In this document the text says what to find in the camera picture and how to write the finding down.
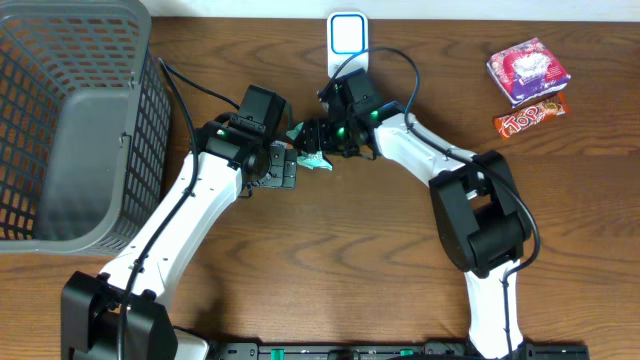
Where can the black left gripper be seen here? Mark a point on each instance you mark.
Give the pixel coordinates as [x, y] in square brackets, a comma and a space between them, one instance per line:
[284, 167]

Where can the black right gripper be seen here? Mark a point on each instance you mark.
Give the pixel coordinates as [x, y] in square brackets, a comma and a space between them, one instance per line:
[316, 138]

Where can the green wet wipes pack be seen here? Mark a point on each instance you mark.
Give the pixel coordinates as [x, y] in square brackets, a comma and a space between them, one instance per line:
[311, 161]

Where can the red-brown snack bar wrapper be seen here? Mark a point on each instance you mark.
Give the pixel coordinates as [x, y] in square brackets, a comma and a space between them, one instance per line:
[520, 120]

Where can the purple snack bag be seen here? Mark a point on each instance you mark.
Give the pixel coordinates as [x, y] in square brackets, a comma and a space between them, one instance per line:
[527, 71]

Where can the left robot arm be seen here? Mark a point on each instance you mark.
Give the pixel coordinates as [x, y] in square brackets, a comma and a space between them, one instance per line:
[123, 312]

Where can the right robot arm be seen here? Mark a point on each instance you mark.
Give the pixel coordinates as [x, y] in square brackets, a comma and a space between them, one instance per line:
[481, 220]

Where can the white barcode scanner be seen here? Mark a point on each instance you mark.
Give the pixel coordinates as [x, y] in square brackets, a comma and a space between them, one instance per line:
[347, 34]

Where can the grey plastic mesh basket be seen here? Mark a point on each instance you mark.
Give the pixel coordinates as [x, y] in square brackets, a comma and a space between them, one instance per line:
[84, 126]

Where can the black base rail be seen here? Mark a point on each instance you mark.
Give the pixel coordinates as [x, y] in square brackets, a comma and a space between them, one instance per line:
[429, 350]

